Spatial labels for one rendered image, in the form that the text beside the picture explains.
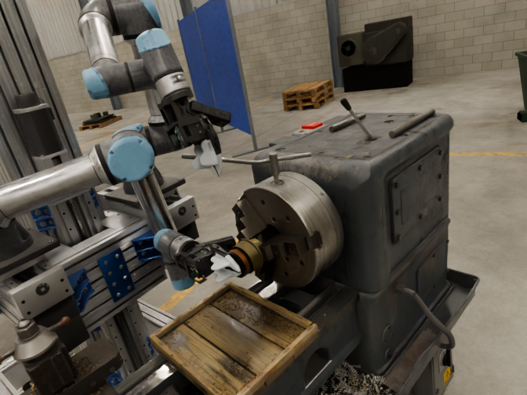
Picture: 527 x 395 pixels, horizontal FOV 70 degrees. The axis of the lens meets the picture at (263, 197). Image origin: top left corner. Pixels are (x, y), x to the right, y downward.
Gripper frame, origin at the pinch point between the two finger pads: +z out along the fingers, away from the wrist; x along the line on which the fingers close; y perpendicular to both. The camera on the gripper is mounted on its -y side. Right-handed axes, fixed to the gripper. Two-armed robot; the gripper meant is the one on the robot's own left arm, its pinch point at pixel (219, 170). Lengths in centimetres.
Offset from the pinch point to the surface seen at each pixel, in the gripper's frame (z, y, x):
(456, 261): 120, -178, -55
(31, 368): 20, 51, -9
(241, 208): 12.1, -6.7, -8.5
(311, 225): 21.9, -12.0, 9.3
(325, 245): 28.9, -14.5, 8.4
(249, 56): -294, -804, -814
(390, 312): 63, -36, 0
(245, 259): 23.1, 2.8, -2.5
